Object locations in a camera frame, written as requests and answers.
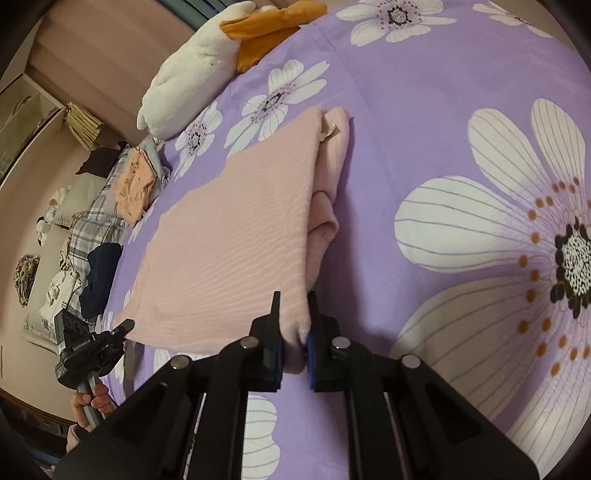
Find brown patterned bag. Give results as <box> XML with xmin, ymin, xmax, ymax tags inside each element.
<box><xmin>15</xmin><ymin>253</ymin><xmax>41</xmax><ymax>308</ymax></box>

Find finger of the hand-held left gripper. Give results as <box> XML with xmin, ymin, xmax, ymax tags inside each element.
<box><xmin>107</xmin><ymin>319</ymin><xmax>136</xmax><ymax>352</ymax></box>

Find dark brown cloth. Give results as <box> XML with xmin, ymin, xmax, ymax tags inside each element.
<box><xmin>75</xmin><ymin>142</ymin><xmax>134</xmax><ymax>177</ymax></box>

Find navy garment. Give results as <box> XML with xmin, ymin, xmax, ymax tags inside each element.
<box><xmin>78</xmin><ymin>243</ymin><xmax>123</xmax><ymax>319</ymax></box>

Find white shelf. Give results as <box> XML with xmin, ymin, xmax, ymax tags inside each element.
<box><xmin>0</xmin><ymin>74</ymin><xmax>65</xmax><ymax>190</ymax></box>

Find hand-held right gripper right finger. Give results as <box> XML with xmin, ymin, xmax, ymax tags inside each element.
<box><xmin>307</xmin><ymin>291</ymin><xmax>539</xmax><ymax>480</ymax></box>

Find person's left hand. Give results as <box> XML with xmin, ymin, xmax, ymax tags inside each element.
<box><xmin>71</xmin><ymin>383</ymin><xmax>116</xmax><ymax>431</ymax></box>

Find white plush pillow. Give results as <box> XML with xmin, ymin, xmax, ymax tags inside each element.
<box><xmin>137</xmin><ymin>0</ymin><xmax>259</xmax><ymax>140</ymax></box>

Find pink long-sleeve shirt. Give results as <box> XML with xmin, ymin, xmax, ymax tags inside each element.
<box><xmin>113</xmin><ymin>106</ymin><xmax>354</xmax><ymax>376</ymax></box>

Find orange plush cloth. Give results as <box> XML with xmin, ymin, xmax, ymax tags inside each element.
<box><xmin>222</xmin><ymin>0</ymin><xmax>328</xmax><ymax>73</ymax></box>

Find peach printed folded garment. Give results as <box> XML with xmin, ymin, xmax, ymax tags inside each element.
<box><xmin>114</xmin><ymin>151</ymin><xmax>160</xmax><ymax>228</ymax></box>

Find plaid quilt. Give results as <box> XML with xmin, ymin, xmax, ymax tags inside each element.
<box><xmin>59</xmin><ymin>157</ymin><xmax>132</xmax><ymax>280</ymax></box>

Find grey folded cloth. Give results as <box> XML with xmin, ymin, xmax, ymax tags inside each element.
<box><xmin>137</xmin><ymin>137</ymin><xmax>174</xmax><ymax>197</ymax></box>

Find purple floral blanket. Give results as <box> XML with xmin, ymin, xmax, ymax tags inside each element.
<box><xmin>99</xmin><ymin>0</ymin><xmax>591</xmax><ymax>480</ymax></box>

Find teal curtain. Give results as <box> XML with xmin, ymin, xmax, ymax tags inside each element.
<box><xmin>157</xmin><ymin>0</ymin><xmax>206</xmax><ymax>14</ymax></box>

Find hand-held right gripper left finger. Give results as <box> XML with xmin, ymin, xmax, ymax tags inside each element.
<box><xmin>53</xmin><ymin>291</ymin><xmax>283</xmax><ymax>480</ymax></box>

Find grey pillow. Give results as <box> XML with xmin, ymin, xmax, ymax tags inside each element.
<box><xmin>52</xmin><ymin>173</ymin><xmax>108</xmax><ymax>228</ymax></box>

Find white printed bedding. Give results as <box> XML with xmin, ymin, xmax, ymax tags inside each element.
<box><xmin>23</xmin><ymin>268</ymin><xmax>85</xmax><ymax>344</ymax></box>

